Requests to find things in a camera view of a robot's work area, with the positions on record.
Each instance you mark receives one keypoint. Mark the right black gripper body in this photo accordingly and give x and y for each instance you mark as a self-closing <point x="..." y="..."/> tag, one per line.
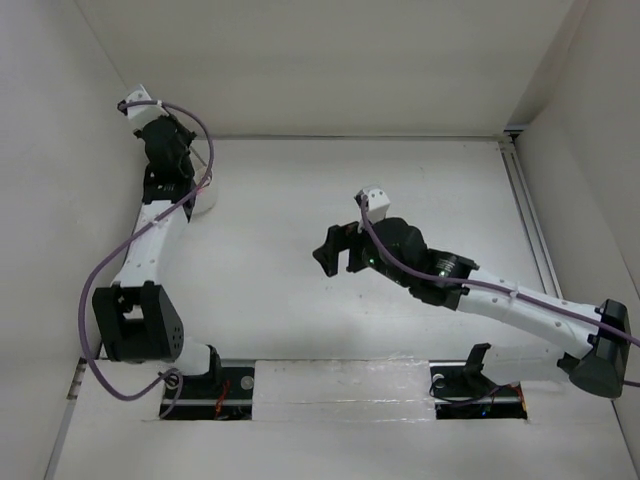
<point x="361" y="255"/>

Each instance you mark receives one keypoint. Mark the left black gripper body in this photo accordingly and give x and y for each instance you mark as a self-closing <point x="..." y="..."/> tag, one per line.
<point x="186" y="138"/>

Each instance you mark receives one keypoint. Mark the black handled scissors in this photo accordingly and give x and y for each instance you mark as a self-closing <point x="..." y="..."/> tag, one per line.
<point x="197" y="158"/>

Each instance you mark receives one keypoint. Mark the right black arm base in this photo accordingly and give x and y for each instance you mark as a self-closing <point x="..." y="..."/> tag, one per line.
<point x="461" y="392"/>

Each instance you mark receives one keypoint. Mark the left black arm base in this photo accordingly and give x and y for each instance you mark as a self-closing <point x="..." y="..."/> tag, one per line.
<point x="228" y="398"/>

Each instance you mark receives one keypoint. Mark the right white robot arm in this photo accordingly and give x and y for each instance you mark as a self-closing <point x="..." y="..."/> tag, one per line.
<point x="585" y="345"/>

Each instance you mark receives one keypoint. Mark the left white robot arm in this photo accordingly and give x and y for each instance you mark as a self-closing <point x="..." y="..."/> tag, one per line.
<point x="137" y="320"/>

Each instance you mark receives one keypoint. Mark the white round divided container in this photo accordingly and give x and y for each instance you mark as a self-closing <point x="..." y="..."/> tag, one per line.
<point x="207" y="196"/>

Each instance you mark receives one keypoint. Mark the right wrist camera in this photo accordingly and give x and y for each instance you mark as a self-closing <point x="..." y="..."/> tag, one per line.
<point x="376" y="202"/>

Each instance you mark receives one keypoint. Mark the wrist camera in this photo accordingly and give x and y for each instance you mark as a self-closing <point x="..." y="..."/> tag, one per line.
<point x="376" y="202"/>
<point x="140" y="108"/>

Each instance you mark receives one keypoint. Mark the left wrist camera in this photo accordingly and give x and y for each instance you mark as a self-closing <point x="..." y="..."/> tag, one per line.
<point x="140" y="108"/>

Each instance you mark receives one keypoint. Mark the aluminium rail right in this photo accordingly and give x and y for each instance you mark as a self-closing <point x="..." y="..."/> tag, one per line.
<point x="532" y="227"/>

